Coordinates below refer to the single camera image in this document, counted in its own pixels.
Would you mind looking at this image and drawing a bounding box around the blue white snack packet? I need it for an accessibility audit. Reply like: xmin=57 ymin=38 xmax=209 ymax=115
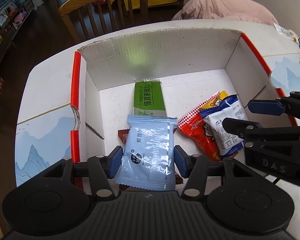
xmin=199 ymin=94 xmax=247 ymax=158

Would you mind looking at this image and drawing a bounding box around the light blue snack packet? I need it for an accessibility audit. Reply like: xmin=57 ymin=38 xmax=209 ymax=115
xmin=115 ymin=115 xmax=178 ymax=191

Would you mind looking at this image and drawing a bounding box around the green silver snack bar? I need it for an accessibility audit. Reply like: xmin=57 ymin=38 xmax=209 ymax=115
xmin=133 ymin=80 xmax=167 ymax=117

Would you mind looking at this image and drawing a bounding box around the red checkered snack packet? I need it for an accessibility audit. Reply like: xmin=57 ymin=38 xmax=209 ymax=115
xmin=178 ymin=90 xmax=228 ymax=161

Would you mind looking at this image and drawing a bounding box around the small wrapper on table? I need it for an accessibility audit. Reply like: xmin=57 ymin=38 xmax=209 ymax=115
xmin=274 ymin=23 xmax=299 ymax=43

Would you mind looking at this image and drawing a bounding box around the red white cardboard box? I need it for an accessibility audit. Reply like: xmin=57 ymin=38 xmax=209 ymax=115
xmin=71 ymin=20 xmax=300 ymax=161

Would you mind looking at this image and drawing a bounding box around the pink padded jacket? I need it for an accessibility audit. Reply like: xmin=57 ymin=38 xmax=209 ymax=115
xmin=172 ymin=0 xmax=278 ymax=26

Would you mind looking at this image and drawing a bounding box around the wooden dining chair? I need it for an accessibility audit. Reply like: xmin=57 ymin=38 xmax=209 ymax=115
xmin=58 ymin=0 xmax=148 ymax=43

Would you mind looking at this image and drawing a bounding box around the dark wooden tv cabinet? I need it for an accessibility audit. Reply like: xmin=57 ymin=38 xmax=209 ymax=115
xmin=0 ymin=0 xmax=37 ymax=98

